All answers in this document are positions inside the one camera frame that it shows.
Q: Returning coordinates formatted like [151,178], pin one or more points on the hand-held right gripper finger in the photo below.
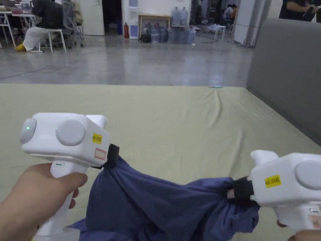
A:
[230,194]

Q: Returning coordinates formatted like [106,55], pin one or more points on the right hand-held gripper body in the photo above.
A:
[283,190]

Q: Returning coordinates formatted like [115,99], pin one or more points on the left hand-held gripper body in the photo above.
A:
[62,150]

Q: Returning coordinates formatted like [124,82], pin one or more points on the dark blue shirt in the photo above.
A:
[155,200]

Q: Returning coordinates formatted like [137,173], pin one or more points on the person's right hand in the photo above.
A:
[307,236]

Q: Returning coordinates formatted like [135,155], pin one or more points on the person's left hand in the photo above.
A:
[30,195]

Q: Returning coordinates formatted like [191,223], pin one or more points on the bed with pale green sheet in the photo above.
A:
[163,120]

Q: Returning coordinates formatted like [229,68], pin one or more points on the small teal flat object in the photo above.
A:
[215,86]

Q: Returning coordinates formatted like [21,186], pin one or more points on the grey padded headboard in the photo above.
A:
[286,75]

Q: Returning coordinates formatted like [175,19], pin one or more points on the red fire extinguisher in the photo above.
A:
[126,30]

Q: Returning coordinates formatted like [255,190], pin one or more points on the white desk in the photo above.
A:
[15,20]

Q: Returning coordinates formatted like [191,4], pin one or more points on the black bag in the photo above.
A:
[145,38]

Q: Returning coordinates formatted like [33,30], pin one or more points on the white water dispenser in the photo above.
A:
[133,20]

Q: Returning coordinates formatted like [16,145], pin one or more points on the group of water bottles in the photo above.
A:
[173,31]

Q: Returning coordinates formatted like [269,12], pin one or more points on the group of people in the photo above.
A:
[229,12]

